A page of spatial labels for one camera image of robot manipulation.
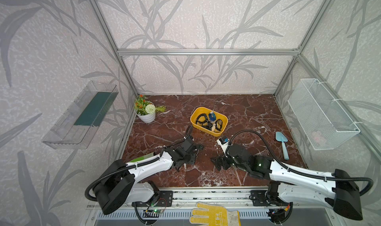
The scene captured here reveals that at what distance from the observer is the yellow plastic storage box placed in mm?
961

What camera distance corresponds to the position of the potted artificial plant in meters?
0.93

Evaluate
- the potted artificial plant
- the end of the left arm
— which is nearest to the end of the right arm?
the end of the left arm
